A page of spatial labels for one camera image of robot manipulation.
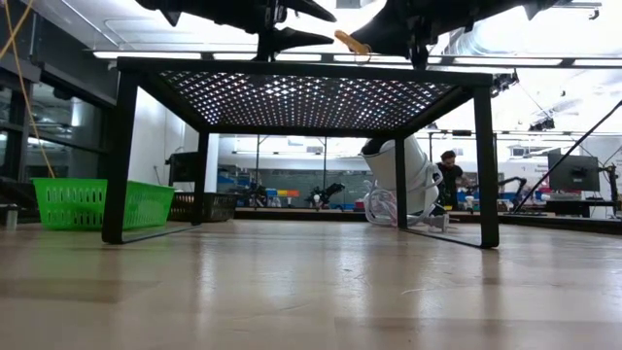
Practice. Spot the black computer monitor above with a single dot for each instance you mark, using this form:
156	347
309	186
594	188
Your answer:
184	167
573	172

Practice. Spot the black plastic basket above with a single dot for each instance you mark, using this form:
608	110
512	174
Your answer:
218	206

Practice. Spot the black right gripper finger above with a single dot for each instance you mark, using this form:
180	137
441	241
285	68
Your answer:
389	34

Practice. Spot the white dome camera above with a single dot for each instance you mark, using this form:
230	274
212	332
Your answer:
413	170

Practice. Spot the grey metal post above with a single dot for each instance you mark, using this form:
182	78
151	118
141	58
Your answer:
11	218

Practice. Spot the black perforated metal riser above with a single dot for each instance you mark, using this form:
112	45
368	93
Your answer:
301	97

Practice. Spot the green plastic basket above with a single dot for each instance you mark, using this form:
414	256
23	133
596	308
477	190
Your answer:
78	204

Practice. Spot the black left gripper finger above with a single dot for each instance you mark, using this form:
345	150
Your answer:
306	10
301	38

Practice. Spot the black background robot arm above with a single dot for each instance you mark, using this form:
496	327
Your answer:
512	181
328	191

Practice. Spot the black aluminium rig frame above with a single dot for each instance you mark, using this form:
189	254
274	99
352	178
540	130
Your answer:
559	220

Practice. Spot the person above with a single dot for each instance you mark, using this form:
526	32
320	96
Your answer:
449	180

